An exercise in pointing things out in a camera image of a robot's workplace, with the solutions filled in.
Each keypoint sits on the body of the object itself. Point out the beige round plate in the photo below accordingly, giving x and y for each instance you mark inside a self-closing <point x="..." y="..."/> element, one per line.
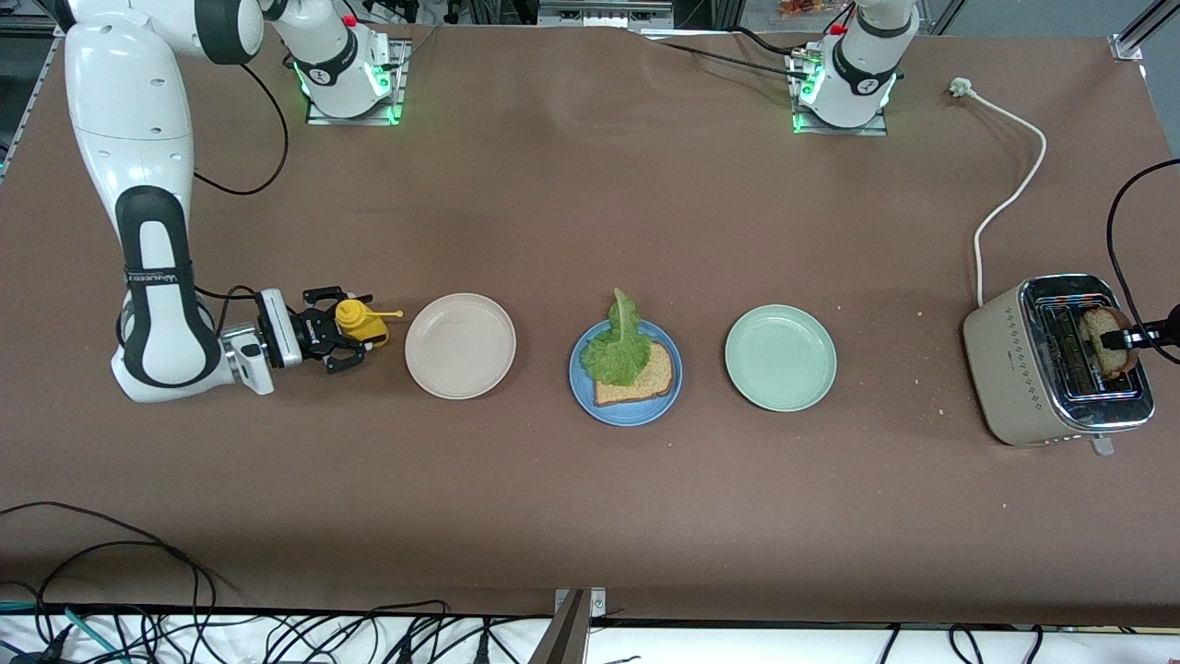
<point x="461" y="347"/>

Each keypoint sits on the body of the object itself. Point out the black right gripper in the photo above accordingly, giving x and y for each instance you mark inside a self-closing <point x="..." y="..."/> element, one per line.
<point x="312" y="334"/>

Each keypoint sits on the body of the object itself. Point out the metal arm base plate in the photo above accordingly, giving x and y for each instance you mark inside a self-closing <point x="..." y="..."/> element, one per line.
<point x="843" y="131"/>
<point x="400" y="83"/>

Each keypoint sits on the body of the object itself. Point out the yellow mustard squeeze bottle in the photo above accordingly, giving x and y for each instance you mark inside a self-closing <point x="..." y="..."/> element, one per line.
<point x="355" y="318"/>

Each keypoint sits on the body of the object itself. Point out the orange packet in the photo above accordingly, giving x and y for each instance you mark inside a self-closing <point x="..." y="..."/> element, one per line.
<point x="807" y="7"/>

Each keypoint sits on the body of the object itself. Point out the metal bracket with profile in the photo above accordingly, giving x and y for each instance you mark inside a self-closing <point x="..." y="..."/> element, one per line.
<point x="567" y="636"/>

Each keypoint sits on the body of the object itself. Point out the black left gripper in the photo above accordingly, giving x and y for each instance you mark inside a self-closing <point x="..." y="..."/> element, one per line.
<point x="1146" y="337"/>

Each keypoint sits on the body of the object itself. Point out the grey power strip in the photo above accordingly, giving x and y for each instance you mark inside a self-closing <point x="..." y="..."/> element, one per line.
<point x="604" y="14"/>

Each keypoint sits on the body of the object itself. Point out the green round plate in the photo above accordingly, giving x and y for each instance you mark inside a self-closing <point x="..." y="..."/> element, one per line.
<point x="781" y="358"/>

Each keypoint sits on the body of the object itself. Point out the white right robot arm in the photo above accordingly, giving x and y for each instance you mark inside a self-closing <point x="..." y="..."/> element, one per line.
<point x="129" y="101"/>

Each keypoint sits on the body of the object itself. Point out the blue round plate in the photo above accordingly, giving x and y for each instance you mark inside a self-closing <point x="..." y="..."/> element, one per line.
<point x="636" y="416"/>

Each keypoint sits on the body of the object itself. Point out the aluminium frame profile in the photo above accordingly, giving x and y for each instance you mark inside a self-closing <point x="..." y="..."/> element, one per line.
<point x="1126" y="48"/>

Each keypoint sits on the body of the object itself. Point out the green lettuce leaf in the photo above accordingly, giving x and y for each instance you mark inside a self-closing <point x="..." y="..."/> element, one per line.
<point x="622" y="355"/>

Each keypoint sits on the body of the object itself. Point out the brown bread slice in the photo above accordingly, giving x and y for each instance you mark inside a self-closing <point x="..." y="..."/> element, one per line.
<point x="1102" y="321"/>
<point x="650" y="380"/>

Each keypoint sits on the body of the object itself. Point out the beige chrome toaster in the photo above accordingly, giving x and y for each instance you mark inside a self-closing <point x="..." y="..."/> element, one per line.
<point x="1009" y="369"/>

